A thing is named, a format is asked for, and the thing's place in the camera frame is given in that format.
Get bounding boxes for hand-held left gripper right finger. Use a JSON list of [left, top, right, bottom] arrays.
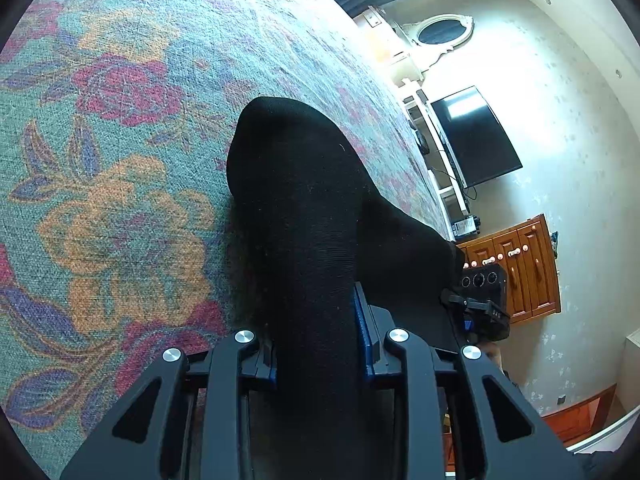
[[351, 282, 587, 480]]

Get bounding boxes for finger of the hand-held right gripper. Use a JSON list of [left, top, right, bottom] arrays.
[[440, 287, 488, 333]]

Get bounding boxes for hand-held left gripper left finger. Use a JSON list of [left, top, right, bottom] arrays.
[[60, 329, 279, 480]]

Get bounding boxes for black pants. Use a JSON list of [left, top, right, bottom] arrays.
[[225, 95, 472, 480]]

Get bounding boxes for wooden cabinet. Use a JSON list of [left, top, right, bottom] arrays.
[[456, 214, 562, 327]]

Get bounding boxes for white television stand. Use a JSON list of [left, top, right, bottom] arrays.
[[402, 79, 471, 221]]

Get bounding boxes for black flat television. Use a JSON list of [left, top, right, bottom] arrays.
[[430, 86, 524, 189]]

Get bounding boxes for reddish wooden furniture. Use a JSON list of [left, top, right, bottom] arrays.
[[541, 384, 619, 445]]

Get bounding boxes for floral bed blanket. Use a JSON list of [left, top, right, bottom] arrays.
[[0, 0, 449, 480]]

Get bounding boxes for white oval framed mirror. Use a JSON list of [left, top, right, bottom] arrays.
[[402, 13, 474, 77]]

